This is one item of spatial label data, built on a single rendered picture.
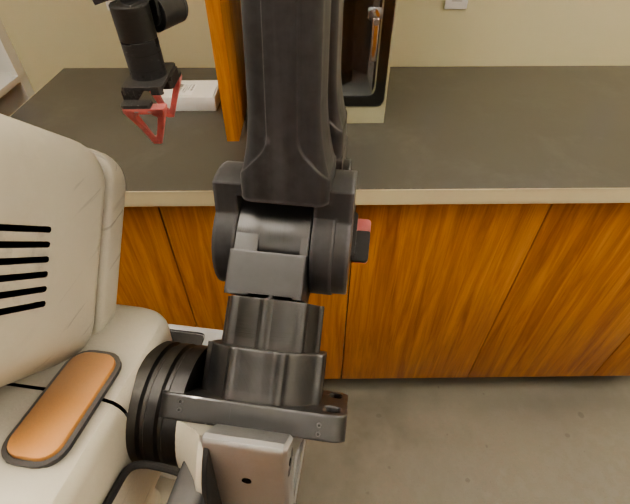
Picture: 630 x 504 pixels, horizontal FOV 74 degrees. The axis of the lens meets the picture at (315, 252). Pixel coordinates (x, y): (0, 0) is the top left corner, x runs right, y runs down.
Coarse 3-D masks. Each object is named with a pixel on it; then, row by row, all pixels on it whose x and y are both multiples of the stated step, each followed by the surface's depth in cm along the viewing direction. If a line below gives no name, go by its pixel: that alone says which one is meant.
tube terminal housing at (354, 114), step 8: (392, 32) 96; (392, 40) 97; (384, 104) 107; (352, 112) 109; (360, 112) 109; (368, 112) 109; (376, 112) 109; (384, 112) 109; (352, 120) 110; (360, 120) 110; (368, 120) 110; (376, 120) 110
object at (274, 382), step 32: (256, 320) 28; (288, 320) 28; (320, 320) 30; (224, 352) 27; (256, 352) 26; (288, 352) 27; (320, 352) 30; (224, 384) 27; (256, 384) 26; (288, 384) 27; (320, 384) 28; (160, 416) 26; (192, 416) 26; (224, 416) 26; (256, 416) 26; (288, 416) 25; (320, 416) 25
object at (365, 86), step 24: (360, 0) 90; (384, 0) 90; (360, 24) 93; (384, 24) 93; (360, 48) 97; (384, 48) 97; (360, 72) 101; (384, 72) 101; (360, 96) 105; (384, 96) 105
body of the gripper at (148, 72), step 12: (132, 48) 64; (144, 48) 64; (156, 48) 66; (132, 60) 65; (144, 60) 65; (156, 60) 66; (132, 72) 67; (144, 72) 66; (156, 72) 67; (168, 72) 70; (132, 84) 66; (144, 84) 66; (156, 84) 66
